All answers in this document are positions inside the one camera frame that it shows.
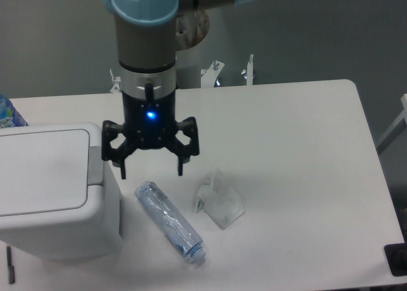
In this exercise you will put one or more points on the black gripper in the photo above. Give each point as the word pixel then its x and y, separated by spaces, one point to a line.
pixel 149 125

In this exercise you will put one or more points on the white plastic trash can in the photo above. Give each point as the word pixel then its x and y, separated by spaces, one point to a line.
pixel 59 199

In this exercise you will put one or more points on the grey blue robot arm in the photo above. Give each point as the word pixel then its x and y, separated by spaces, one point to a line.
pixel 147 45

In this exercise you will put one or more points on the crumpled clear plastic wrapper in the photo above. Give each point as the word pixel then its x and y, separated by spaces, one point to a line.
pixel 219 200

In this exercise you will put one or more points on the clear empty plastic bottle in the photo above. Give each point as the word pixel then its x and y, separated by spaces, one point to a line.
pixel 171 222

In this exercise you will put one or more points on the blue labelled bottle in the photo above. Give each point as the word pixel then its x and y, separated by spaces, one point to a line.
pixel 10 117

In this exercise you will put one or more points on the black pen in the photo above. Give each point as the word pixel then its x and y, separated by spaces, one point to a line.
pixel 10 266

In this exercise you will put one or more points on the white frame bracket left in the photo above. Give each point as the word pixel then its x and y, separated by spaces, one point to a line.
pixel 116 82

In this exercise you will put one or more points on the white frame bracket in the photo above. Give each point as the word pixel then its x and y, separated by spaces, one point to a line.
pixel 248 74
pixel 210 78
pixel 116 82

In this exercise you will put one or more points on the white frame bracket middle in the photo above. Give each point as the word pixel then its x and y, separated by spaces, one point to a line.
pixel 210 78

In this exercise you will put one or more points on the white frame bracket right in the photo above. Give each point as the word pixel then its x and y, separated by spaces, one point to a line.
pixel 248 74

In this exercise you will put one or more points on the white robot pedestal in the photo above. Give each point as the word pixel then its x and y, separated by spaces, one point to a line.
pixel 192 29

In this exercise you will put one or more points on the white metal frame leg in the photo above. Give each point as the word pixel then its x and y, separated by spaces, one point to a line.
pixel 393 130

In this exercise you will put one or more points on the black clamp mount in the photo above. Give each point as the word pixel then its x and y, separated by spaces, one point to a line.
pixel 396 258

